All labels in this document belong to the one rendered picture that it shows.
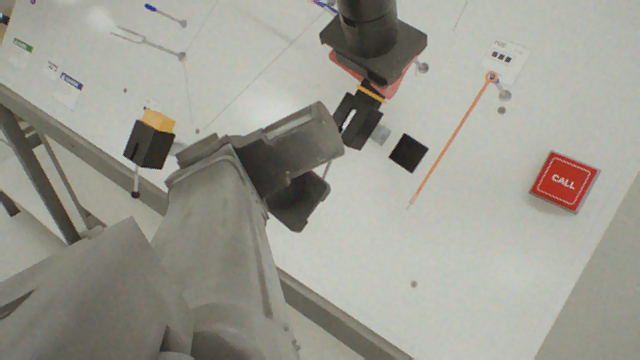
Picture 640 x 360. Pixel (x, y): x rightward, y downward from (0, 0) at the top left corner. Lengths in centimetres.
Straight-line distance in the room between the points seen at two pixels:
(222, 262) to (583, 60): 56
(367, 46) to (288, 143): 14
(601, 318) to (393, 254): 133
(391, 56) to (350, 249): 29
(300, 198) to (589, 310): 150
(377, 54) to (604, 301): 158
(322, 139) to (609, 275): 171
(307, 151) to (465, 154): 27
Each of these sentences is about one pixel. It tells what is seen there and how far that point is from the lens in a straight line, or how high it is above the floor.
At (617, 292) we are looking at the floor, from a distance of 204.
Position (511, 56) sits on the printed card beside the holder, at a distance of 68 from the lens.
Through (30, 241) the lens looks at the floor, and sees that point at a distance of 219.
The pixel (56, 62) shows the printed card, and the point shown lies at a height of 95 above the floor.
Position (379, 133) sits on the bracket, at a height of 105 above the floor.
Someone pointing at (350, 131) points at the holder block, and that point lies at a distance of 61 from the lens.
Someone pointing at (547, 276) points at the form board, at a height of 100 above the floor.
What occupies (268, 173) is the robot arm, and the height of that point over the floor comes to 118.
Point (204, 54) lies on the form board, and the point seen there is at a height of 105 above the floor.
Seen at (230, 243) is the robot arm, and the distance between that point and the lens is 18.
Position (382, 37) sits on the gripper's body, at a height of 124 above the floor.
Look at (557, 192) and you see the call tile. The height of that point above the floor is 109.
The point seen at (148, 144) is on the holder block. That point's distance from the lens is 79.
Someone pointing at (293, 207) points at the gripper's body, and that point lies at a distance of 56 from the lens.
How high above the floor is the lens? 149
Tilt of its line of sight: 45 degrees down
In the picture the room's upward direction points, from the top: straight up
